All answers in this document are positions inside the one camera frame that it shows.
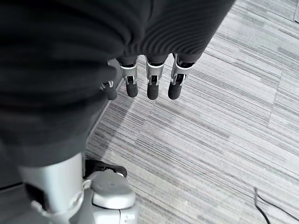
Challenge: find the right robot hand black cloth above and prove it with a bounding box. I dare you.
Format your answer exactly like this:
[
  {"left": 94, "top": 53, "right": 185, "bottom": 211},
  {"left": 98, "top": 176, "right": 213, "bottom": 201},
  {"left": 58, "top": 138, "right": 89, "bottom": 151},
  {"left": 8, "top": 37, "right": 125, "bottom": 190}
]
[{"left": 0, "top": 0, "right": 235, "bottom": 224}]

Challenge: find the black cable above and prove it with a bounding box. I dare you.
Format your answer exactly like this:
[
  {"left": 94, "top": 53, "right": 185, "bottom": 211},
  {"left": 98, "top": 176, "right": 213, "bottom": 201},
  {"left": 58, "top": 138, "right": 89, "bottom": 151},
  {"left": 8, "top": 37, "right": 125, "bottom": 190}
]
[{"left": 254, "top": 187, "right": 299, "bottom": 224}]

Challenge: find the dark robot foot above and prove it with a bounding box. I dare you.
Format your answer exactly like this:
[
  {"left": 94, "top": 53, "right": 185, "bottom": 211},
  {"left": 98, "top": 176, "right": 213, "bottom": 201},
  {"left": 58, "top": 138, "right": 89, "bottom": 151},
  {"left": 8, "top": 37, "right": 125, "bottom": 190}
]
[{"left": 84, "top": 159, "right": 128, "bottom": 178}]

